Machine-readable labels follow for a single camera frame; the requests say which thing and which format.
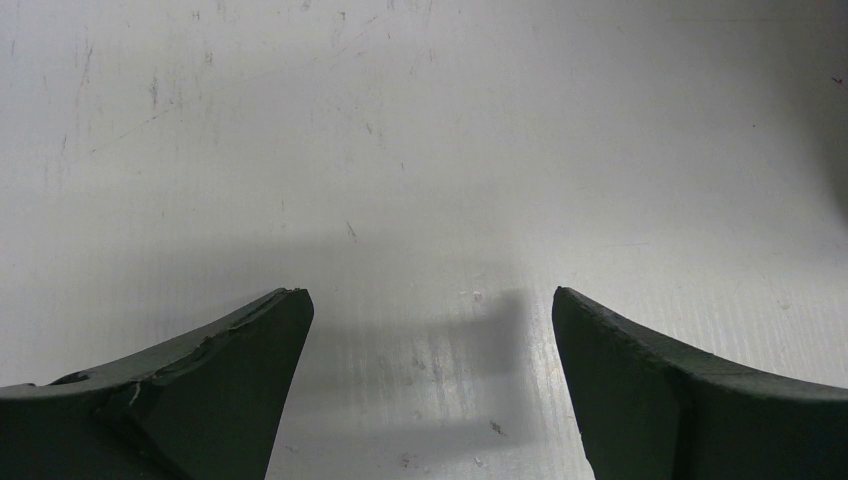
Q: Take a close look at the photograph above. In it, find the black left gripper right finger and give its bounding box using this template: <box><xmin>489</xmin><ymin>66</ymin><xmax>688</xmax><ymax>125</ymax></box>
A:
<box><xmin>552</xmin><ymin>287</ymin><xmax>847</xmax><ymax>479</ymax></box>

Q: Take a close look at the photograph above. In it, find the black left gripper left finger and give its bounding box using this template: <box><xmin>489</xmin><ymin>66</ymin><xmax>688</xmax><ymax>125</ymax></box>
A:
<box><xmin>1</xmin><ymin>289</ymin><xmax>314</xmax><ymax>479</ymax></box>

